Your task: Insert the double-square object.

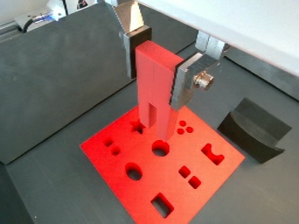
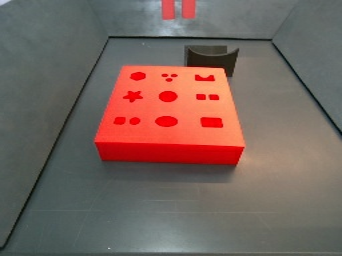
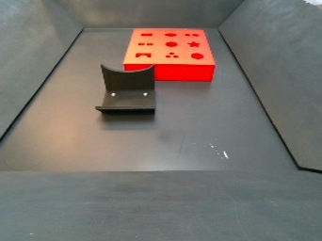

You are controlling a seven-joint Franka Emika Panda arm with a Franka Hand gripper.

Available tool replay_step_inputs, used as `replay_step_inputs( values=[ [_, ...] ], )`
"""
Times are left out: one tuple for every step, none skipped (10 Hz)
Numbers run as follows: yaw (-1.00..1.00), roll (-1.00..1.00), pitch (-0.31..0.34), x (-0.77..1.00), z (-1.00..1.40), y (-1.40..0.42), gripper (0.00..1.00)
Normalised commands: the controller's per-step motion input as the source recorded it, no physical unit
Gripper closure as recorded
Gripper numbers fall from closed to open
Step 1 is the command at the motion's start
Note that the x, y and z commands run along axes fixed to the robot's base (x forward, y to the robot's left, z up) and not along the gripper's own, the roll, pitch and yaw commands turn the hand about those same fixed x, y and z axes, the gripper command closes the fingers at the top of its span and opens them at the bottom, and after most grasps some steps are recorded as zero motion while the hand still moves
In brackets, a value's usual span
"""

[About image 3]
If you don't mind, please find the red shape-sorter box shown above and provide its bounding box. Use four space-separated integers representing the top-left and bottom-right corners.
123 28 217 82

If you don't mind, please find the black curved holder bracket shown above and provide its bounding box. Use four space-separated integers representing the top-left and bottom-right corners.
97 65 157 113

